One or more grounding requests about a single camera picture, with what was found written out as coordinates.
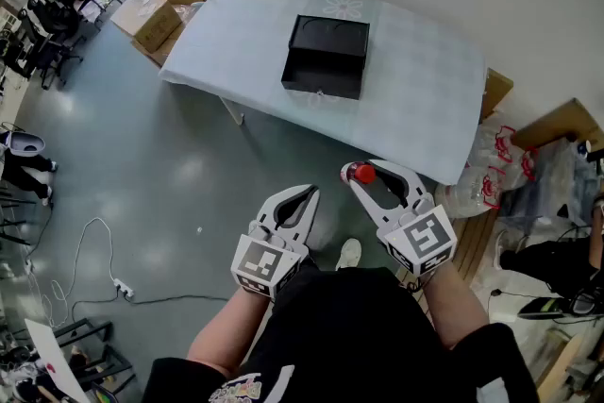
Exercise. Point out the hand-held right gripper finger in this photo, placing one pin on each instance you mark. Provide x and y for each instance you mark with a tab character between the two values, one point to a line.
408	181
373	210

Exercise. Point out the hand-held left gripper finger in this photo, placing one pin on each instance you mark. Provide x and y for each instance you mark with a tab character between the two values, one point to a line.
271	205
309	217

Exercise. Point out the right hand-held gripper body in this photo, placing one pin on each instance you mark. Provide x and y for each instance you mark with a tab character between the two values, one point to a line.
424	238

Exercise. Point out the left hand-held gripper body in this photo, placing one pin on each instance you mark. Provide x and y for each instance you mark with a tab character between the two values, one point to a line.
264	262

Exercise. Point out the small red-capped bottle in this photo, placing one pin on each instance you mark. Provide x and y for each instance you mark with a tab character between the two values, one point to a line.
364	173

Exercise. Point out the black box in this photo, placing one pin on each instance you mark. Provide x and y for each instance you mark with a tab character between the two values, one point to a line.
325	61

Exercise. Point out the person's left forearm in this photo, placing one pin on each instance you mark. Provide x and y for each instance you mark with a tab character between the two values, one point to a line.
222	335

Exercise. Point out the person's right forearm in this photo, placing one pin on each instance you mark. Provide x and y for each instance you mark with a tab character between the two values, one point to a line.
455	307

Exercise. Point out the flat cardboard box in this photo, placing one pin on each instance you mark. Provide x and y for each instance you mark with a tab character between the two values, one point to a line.
165	52

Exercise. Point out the person's right white shoe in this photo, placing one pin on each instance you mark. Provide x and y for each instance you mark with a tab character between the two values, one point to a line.
350	252

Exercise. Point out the wooden slat pallet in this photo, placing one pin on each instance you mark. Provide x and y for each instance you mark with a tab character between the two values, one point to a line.
476	240

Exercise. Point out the clear plastic bags red print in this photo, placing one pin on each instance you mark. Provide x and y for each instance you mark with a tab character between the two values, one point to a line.
491	165

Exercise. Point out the white table leg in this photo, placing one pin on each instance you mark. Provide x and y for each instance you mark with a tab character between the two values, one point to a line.
233	112

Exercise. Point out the person's black clothing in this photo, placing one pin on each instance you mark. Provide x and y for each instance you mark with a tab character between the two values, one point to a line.
349	335

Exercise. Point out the brown cardboard sheet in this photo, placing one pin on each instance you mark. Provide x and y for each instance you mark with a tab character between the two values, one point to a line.
495	92

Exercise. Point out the white power strip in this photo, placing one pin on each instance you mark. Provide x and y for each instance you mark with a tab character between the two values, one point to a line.
123	288

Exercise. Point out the light blue flowered tablecloth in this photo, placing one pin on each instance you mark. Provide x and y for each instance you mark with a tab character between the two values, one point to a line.
236	47

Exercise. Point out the brown wooden board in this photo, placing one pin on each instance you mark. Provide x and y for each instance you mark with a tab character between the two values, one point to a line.
561	120

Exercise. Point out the black metal rack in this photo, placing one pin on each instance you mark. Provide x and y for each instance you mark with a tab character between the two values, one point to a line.
101	358

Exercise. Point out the white board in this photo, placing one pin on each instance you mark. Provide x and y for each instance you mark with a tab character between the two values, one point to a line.
52	354

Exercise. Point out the black office chair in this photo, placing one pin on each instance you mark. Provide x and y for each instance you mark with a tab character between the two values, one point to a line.
52	42

